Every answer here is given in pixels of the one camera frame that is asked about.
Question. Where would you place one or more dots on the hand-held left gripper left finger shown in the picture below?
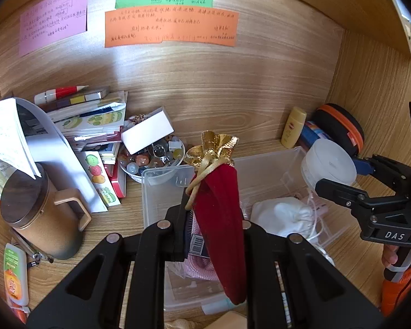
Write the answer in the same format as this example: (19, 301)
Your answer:
(174, 226)

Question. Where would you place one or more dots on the black orange zip case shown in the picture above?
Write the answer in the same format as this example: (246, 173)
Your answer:
(339, 123)

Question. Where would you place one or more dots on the white bowl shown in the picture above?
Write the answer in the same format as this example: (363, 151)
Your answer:
(133, 178)

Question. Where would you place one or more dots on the red white pen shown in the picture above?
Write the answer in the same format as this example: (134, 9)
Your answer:
(61, 92)

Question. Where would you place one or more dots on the pile of glass marbles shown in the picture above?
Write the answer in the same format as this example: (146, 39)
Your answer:
(142, 160)

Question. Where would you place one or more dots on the pink mesh packet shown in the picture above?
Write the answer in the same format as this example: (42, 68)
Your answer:
(198, 264)

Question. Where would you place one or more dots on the red velvet pouch gold trim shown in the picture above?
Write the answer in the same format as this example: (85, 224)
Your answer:
(222, 219)

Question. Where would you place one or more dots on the person's right forearm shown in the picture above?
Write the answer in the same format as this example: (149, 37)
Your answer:
(397, 294)

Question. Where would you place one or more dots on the stack of booklets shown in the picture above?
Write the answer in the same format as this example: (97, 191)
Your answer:
(89, 120)

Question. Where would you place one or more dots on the clear plastic storage box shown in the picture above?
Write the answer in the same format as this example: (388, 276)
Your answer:
(260, 178)

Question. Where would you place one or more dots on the wooden desktop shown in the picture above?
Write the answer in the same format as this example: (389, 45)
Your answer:
(106, 219)

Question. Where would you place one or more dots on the brown mug with lid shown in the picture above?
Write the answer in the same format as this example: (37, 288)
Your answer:
(37, 226)

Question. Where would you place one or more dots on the grey curved sheet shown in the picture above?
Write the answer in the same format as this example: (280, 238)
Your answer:
(65, 150)

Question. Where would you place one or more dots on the pink paper note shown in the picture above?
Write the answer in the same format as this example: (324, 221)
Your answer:
(51, 17)

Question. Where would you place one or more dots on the orange paper note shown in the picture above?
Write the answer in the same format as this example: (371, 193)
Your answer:
(171, 27)

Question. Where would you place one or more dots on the beige block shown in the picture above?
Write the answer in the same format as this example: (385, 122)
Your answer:
(229, 322)

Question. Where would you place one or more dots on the beige ribbed object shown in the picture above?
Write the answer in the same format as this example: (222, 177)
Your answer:
(183, 325)

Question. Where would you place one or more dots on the fruit sticker strip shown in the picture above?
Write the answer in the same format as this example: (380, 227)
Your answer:
(101, 181)

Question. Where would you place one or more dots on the white paper note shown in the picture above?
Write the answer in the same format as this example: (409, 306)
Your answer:
(7, 133)

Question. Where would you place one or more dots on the person's right hand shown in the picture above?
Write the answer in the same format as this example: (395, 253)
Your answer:
(389, 256)

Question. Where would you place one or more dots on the small white box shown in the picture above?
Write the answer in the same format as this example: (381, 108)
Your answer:
(147, 133)

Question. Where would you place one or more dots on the metal clip tool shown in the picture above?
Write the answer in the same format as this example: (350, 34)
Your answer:
(37, 256)

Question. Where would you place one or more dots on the yellow sunscreen bottle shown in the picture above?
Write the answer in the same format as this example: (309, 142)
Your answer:
(293, 130)

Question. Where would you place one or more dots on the yellow printed pen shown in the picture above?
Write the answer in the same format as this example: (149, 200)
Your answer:
(286, 305)

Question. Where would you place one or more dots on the blue patchwork pouch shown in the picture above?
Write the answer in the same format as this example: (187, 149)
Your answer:
(310, 137)

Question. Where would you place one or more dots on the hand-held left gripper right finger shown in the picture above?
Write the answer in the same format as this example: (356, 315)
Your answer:
(257, 243)

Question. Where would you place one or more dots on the white round jar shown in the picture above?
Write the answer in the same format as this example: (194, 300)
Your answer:
(328, 161)

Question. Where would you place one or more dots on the green paper note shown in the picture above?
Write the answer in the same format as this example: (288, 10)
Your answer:
(164, 0)

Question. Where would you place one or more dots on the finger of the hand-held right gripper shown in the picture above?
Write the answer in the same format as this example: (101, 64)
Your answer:
(364, 166)
(339, 192)

